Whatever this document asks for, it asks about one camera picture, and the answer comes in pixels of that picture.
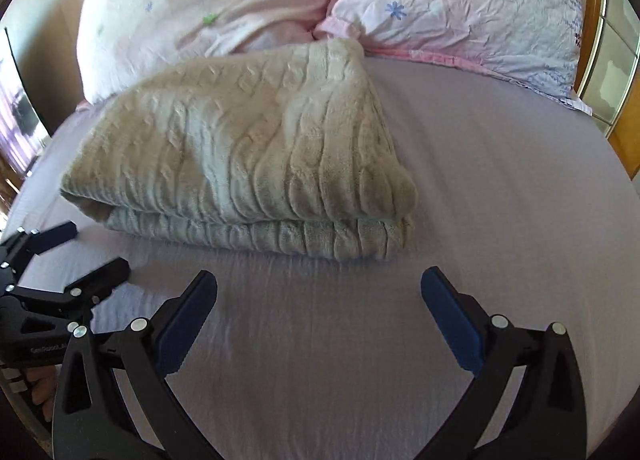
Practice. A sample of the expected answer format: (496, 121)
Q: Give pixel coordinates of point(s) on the pink pillow with blue flowers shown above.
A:
(460, 10)

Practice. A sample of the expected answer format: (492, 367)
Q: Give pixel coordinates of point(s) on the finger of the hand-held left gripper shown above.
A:
(55, 233)
(107, 274)

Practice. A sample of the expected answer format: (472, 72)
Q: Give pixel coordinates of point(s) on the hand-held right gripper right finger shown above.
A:
(452, 325)

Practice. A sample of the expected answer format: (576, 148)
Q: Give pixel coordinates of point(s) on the person's left hand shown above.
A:
(42, 387)

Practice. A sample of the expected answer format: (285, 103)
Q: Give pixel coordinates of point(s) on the wooden headboard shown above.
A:
(625, 110)

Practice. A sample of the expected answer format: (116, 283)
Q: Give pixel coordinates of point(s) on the folded cream plush blanket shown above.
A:
(240, 150)

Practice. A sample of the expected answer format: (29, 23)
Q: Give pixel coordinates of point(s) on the purple curtain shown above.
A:
(12, 140)

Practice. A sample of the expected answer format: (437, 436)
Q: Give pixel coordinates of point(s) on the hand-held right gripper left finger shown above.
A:
(185, 325)

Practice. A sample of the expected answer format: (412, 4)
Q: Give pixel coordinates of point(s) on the pink pillow with tree print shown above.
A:
(200, 5)

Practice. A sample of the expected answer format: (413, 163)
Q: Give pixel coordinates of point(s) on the bed with lavender sheet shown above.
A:
(500, 180)

